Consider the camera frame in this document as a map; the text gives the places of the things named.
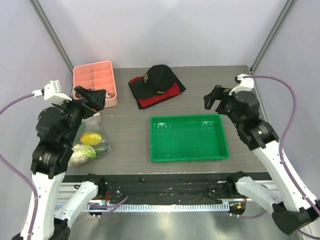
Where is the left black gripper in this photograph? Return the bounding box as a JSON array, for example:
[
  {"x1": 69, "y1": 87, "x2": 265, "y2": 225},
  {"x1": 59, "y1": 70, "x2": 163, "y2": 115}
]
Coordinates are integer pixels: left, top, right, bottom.
[{"x1": 52, "y1": 85, "x2": 105, "y2": 145}]

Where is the clear zip top bag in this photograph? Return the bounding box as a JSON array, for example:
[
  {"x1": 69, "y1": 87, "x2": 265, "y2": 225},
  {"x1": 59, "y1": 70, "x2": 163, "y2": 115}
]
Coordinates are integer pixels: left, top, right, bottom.
[{"x1": 68, "y1": 113, "x2": 111, "y2": 167}]

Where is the dark green fake cucumber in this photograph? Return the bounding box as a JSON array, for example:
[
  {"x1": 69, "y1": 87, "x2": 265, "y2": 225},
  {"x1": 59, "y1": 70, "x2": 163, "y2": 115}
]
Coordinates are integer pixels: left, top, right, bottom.
[{"x1": 93, "y1": 142, "x2": 111, "y2": 158}]

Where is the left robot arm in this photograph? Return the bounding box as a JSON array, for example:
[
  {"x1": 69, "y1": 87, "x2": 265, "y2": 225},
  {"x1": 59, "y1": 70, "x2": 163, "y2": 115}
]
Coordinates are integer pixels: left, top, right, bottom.
[{"x1": 13, "y1": 84, "x2": 107, "y2": 240}]

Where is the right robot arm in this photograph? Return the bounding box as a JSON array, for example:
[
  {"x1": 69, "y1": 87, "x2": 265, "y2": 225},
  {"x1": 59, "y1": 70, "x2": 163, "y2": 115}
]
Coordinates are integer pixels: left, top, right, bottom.
[{"x1": 203, "y1": 85, "x2": 320, "y2": 235}]

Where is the yellow fake pepper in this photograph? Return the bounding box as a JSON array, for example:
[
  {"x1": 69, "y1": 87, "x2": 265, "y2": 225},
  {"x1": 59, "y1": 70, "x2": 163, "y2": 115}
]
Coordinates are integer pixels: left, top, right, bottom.
[{"x1": 80, "y1": 132, "x2": 102, "y2": 146}]

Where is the light green fake vegetable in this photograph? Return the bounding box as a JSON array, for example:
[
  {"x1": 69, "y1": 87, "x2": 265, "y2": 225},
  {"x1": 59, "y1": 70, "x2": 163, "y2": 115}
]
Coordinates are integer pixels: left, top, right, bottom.
[{"x1": 81, "y1": 145, "x2": 97, "y2": 159}]

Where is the white fake cauliflower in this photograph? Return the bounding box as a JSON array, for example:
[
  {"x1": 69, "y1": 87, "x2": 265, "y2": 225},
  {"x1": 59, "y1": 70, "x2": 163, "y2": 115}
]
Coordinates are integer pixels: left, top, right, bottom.
[{"x1": 68, "y1": 144, "x2": 89, "y2": 167}]

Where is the pink patterned item in organizer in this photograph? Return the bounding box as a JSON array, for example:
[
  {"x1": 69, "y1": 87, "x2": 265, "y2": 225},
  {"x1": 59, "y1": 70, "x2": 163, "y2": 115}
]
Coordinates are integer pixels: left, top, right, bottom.
[{"x1": 105, "y1": 91, "x2": 112, "y2": 99}]

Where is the pink divided organizer box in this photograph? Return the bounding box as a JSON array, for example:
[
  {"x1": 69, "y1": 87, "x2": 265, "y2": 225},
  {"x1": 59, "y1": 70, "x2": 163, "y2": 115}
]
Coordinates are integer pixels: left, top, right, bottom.
[{"x1": 73, "y1": 60, "x2": 118, "y2": 108}]

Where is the red and black folded cloth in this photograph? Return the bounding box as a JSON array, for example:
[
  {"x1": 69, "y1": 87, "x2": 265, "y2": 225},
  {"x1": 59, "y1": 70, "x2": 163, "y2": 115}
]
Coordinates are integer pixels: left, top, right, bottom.
[{"x1": 134, "y1": 78, "x2": 186, "y2": 110}]

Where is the green plastic tray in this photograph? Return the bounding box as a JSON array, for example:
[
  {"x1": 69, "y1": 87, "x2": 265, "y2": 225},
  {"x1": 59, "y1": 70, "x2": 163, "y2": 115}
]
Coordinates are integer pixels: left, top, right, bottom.
[{"x1": 149, "y1": 114, "x2": 230, "y2": 163}]

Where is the black baseball cap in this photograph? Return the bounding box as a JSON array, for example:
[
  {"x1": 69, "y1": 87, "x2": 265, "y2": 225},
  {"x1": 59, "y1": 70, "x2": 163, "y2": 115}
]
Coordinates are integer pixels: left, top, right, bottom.
[{"x1": 141, "y1": 64, "x2": 176, "y2": 98}]

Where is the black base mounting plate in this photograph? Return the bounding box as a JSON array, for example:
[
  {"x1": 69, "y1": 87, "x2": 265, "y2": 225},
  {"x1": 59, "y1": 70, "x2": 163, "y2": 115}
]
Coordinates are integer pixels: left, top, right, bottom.
[{"x1": 62, "y1": 172, "x2": 253, "y2": 206}]

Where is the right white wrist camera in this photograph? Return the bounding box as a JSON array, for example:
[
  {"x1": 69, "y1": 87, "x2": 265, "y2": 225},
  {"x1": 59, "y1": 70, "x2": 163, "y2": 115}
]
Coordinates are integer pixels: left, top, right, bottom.
[{"x1": 229, "y1": 74, "x2": 255, "y2": 96}]

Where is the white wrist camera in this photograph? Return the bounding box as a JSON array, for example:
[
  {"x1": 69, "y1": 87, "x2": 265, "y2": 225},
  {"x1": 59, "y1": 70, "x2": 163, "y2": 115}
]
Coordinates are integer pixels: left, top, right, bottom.
[
  {"x1": 229, "y1": 74, "x2": 255, "y2": 96},
  {"x1": 32, "y1": 80, "x2": 72, "y2": 106}
]

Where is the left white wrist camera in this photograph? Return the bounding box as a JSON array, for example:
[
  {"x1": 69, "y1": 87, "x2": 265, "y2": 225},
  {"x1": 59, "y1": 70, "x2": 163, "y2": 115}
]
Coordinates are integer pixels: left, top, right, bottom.
[{"x1": 32, "y1": 80, "x2": 72, "y2": 106}]

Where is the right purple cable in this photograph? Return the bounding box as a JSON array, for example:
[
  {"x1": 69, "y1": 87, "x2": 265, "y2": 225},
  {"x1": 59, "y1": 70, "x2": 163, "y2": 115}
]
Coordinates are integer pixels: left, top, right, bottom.
[{"x1": 252, "y1": 74, "x2": 320, "y2": 238}]

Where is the aluminium frame rail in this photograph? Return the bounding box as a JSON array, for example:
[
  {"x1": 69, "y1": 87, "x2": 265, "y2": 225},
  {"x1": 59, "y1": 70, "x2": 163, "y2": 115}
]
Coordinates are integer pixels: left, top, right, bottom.
[{"x1": 53, "y1": 183, "x2": 278, "y2": 213}]

